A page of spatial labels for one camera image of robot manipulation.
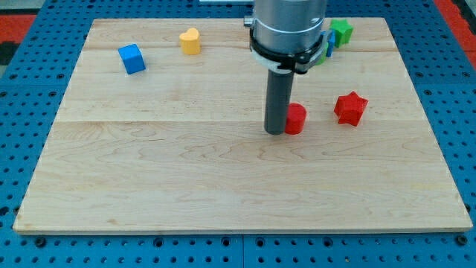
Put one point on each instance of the yellow heart block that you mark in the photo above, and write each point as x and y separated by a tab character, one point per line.
190	42

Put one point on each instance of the blue block behind arm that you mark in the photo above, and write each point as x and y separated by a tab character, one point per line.
330	38

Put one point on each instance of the red star block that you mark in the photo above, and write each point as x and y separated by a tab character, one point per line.
350	108

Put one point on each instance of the black white tool mount ring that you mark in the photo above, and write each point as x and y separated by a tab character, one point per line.
279	51

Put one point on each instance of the blue cube block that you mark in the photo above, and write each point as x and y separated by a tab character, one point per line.
132	58

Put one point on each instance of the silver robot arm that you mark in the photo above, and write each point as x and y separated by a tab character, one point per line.
288	16

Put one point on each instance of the wooden board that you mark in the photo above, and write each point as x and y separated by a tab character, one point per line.
179	148

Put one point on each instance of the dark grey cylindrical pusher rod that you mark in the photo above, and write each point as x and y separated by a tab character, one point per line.
278	93

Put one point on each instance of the green star block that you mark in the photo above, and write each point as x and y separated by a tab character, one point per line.
343	31

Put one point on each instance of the red cylinder block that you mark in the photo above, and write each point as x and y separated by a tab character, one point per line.
295	119

